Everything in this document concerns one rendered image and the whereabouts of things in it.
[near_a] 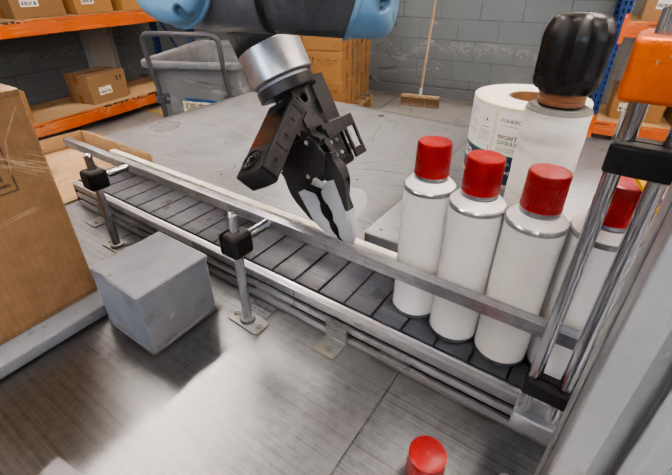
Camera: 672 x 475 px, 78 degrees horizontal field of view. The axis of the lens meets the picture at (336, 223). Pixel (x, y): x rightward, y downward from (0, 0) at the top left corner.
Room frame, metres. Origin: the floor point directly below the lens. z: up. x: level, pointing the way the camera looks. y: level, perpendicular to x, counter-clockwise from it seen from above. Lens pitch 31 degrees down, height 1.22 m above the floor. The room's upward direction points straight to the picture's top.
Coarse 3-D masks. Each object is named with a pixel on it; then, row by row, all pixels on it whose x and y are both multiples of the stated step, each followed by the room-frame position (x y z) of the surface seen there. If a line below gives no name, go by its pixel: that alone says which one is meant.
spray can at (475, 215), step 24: (480, 168) 0.32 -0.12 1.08; (504, 168) 0.33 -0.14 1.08; (456, 192) 0.34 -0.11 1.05; (480, 192) 0.32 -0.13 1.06; (456, 216) 0.32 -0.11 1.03; (480, 216) 0.31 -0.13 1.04; (456, 240) 0.32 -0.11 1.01; (480, 240) 0.31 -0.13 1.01; (456, 264) 0.31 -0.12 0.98; (480, 264) 0.31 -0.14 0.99; (480, 288) 0.31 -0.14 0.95; (432, 312) 0.33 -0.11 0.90; (456, 312) 0.31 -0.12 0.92; (456, 336) 0.31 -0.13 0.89
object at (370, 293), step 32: (128, 192) 0.66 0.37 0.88; (160, 192) 0.66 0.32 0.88; (192, 224) 0.55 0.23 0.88; (224, 224) 0.55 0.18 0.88; (256, 256) 0.47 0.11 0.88; (288, 256) 0.47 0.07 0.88; (320, 256) 0.47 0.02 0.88; (320, 288) 0.40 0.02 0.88; (352, 288) 0.40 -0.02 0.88; (384, 288) 0.40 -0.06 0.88; (384, 320) 0.34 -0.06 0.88; (416, 320) 0.34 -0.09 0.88; (448, 352) 0.30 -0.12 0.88; (512, 384) 0.26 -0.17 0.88
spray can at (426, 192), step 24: (432, 144) 0.36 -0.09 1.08; (432, 168) 0.36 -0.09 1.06; (408, 192) 0.36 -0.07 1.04; (432, 192) 0.35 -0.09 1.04; (408, 216) 0.36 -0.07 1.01; (432, 216) 0.35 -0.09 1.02; (408, 240) 0.35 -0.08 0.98; (432, 240) 0.35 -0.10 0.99; (408, 264) 0.35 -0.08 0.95; (432, 264) 0.35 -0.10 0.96; (408, 288) 0.35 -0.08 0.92; (408, 312) 0.35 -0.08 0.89
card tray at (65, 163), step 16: (48, 144) 0.97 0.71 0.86; (64, 144) 1.00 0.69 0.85; (96, 144) 1.00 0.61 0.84; (112, 144) 0.96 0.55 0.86; (48, 160) 0.92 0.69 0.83; (64, 160) 0.92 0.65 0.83; (80, 160) 0.92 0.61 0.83; (96, 160) 0.92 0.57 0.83; (64, 176) 0.83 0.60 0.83; (64, 192) 0.75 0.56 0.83
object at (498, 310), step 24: (72, 144) 0.70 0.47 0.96; (144, 168) 0.58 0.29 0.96; (192, 192) 0.51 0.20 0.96; (264, 216) 0.44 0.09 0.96; (312, 240) 0.39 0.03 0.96; (336, 240) 0.39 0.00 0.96; (360, 264) 0.36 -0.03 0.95; (384, 264) 0.34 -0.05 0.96; (432, 288) 0.31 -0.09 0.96; (456, 288) 0.30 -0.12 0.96; (480, 312) 0.28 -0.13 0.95; (504, 312) 0.27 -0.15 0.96; (528, 312) 0.27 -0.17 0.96; (576, 336) 0.24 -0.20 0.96
